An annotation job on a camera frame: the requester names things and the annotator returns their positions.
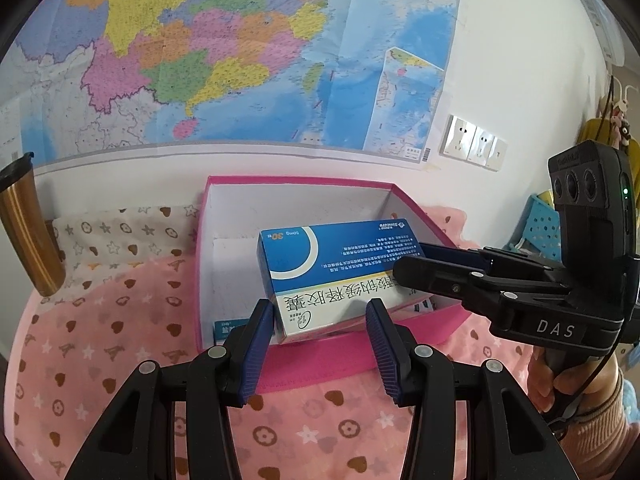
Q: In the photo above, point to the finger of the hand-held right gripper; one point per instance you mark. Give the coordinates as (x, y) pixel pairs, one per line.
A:
(460, 256)
(450, 282)

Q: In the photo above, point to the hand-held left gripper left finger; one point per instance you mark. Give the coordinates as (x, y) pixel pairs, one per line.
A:
(255, 355)

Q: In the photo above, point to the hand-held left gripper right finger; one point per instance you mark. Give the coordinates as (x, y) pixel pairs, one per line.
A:
(387, 355)

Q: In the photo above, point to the teal and white medicine box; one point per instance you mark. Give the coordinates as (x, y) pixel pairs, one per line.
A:
(225, 329)

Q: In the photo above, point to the pink cardboard box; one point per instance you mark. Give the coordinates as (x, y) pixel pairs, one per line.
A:
(300, 365)

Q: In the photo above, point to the blue and yellow medicine box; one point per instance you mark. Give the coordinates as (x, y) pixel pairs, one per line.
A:
(340, 265)

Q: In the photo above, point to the person's right hand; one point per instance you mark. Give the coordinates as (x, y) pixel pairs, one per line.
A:
(575, 385)

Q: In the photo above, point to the blue perforated plastic chair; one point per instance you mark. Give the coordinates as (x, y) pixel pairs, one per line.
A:
(542, 225)

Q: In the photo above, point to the yellow garment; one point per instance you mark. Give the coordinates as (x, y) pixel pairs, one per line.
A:
(592, 132)

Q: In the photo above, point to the pink printed blanket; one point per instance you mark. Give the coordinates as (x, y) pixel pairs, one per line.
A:
(125, 360)

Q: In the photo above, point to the plush toy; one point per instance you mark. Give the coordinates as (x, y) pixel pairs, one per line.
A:
(622, 125)

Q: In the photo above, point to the white star printed cloth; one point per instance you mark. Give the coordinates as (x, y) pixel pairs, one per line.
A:
(125, 240)

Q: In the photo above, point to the bronze travel tumbler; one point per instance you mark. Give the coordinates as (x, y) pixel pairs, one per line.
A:
(30, 230)

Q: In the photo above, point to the white wall socket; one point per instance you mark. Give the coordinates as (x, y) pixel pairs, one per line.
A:
(482, 144)
(499, 154)
(457, 135)

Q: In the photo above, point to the white wall fixture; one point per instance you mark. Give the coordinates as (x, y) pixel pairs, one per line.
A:
(602, 25)

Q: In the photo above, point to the colourful wall map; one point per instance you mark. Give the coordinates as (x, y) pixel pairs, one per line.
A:
(200, 60)

